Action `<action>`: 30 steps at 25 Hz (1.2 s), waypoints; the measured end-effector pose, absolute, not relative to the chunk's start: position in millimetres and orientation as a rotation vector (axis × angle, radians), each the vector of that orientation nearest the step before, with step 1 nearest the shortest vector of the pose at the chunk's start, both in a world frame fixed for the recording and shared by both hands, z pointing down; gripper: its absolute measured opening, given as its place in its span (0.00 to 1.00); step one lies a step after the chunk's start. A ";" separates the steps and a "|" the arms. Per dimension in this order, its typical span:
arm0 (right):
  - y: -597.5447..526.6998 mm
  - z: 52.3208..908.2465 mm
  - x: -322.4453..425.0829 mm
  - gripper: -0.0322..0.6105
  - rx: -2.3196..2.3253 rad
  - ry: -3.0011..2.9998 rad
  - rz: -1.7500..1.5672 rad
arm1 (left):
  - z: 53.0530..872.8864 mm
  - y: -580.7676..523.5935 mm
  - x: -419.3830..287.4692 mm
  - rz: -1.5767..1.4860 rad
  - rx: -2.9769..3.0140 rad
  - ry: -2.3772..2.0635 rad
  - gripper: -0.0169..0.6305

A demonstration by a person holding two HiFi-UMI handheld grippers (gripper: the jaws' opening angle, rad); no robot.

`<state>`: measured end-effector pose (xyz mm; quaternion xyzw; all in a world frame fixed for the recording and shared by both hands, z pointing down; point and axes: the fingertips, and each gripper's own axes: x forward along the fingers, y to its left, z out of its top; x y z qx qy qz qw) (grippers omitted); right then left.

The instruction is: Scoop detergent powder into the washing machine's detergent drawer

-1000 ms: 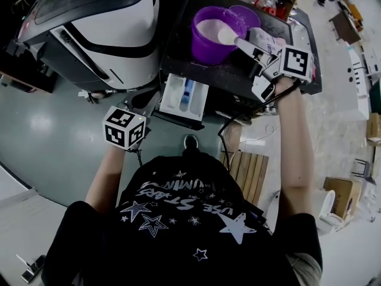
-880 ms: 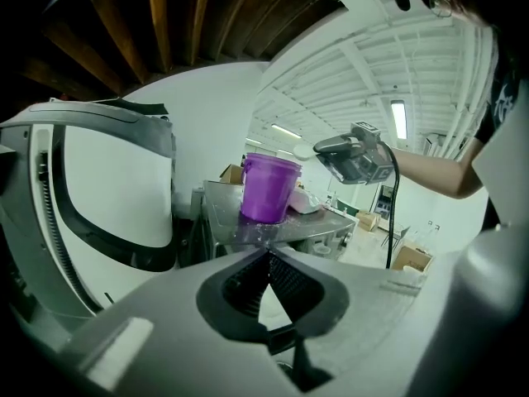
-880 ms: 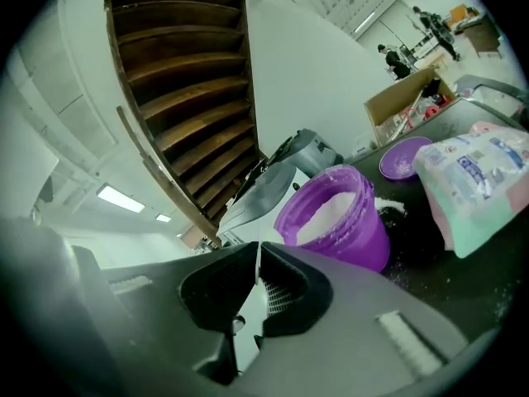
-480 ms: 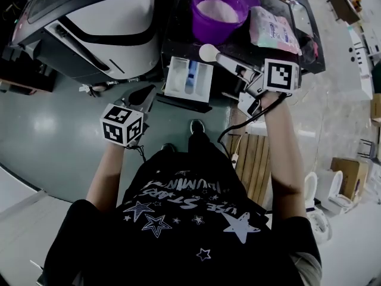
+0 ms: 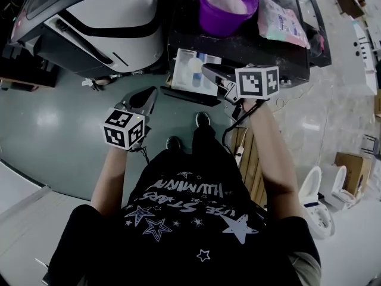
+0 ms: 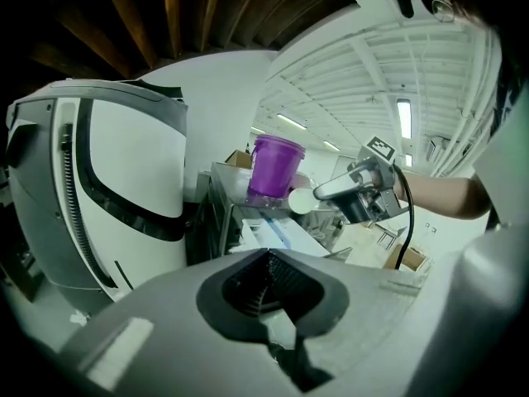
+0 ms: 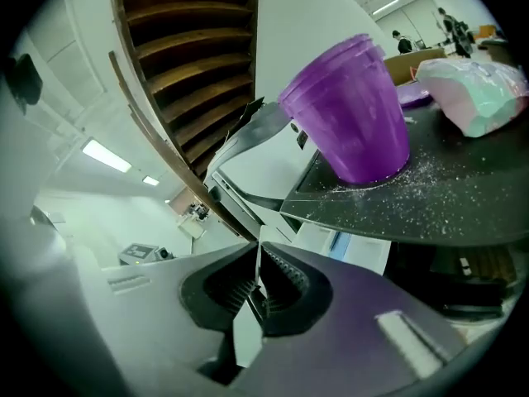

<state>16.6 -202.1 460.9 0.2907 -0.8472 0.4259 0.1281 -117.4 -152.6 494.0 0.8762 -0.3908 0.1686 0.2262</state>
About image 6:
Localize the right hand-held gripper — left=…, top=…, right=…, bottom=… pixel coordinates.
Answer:
left=312, top=136, right=409, bottom=226

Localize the black washing machine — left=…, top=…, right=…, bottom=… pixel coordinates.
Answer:
left=184, top=160, right=345, bottom=266

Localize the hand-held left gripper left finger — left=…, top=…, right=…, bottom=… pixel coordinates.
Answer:
left=61, top=247, right=307, bottom=393

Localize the person's right forearm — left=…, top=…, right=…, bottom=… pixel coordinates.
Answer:
left=395, top=170, right=493, bottom=222

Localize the open cardboard box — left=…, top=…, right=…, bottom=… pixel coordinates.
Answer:
left=224, top=149, right=254, bottom=170

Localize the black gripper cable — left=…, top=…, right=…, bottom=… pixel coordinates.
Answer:
left=393, top=165, right=416, bottom=271

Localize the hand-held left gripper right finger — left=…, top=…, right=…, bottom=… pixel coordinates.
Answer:
left=268, top=248, right=423, bottom=391

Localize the grey metal table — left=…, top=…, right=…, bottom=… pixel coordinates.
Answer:
left=377, top=227, right=409, bottom=251

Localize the white round lid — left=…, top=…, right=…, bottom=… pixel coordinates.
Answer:
left=288, top=187, right=318, bottom=216

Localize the purple plastic bucket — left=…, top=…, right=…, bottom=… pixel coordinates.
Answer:
left=246, top=134, right=307, bottom=201

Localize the brown cardboard box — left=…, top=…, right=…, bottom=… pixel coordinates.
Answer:
left=381, top=243, right=427, bottom=273

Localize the white detergent drawer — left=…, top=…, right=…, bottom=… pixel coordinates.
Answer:
left=241, top=216, right=332, bottom=261

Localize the white and black machine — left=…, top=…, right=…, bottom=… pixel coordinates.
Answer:
left=5, top=78, right=190, bottom=306

